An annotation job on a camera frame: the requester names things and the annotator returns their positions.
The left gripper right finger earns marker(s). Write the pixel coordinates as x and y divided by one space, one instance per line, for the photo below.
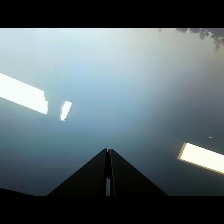
130 181

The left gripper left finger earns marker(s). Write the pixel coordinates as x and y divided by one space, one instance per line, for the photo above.
90 180

